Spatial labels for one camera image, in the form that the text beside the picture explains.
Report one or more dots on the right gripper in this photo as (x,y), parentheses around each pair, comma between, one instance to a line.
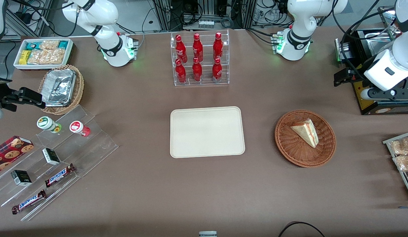
(0,97)

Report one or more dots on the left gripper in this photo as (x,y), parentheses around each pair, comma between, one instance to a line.
(357,75)

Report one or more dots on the triangular sandwich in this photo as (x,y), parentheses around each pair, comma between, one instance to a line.
(307,133)

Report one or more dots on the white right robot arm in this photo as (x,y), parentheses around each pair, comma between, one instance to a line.
(108,13)

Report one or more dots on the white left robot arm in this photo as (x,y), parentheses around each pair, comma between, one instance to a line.
(299,19)

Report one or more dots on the light tan wicker basket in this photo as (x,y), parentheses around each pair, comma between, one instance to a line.
(77,95)

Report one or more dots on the tray of packaged cookies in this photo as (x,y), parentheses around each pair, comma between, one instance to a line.
(386,141)

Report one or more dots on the brown round wicker basket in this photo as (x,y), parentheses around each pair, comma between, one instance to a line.
(289,148)

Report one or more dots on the beige plastic tray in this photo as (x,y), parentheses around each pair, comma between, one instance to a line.
(207,131)

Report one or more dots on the green lid yogurt cup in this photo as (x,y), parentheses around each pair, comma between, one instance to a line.
(46,123)

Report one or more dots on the white rectangular snack bin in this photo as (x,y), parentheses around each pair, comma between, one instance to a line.
(16,64)

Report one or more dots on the silver foil packets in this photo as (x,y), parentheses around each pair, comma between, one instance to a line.
(59,87)

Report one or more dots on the yellow snack pack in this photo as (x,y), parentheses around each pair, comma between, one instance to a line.
(24,57)

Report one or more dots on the clear cracker bag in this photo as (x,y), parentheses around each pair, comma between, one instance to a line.
(49,44)
(37,57)
(56,56)

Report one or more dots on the red plaid cookie box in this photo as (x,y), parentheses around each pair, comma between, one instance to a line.
(10,153)

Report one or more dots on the teal snack pack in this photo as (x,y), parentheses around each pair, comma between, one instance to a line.
(63,44)
(32,45)

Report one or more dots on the black food display case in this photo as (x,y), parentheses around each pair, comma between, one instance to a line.
(404,105)

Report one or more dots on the red lid yogurt cup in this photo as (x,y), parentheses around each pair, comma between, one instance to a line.
(77,126)

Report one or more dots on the small black box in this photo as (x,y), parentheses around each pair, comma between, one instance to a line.
(51,156)
(21,177)

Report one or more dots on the snickers chocolate bar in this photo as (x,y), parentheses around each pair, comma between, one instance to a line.
(28,202)
(59,175)

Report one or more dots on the clear acrylic stepped shelf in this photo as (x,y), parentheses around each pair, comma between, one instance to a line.
(92,148)

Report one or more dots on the red cola bottle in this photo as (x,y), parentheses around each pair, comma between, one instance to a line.
(197,47)
(217,71)
(197,72)
(180,74)
(218,46)
(180,49)

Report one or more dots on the clear acrylic bottle rack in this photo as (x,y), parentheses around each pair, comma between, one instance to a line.
(205,82)

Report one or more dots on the white power strip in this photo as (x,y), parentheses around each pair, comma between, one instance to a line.
(206,24)

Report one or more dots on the small grey device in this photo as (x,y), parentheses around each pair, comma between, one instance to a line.
(207,234)

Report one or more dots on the aluminium frame rack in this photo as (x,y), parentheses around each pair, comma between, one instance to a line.
(164,16)

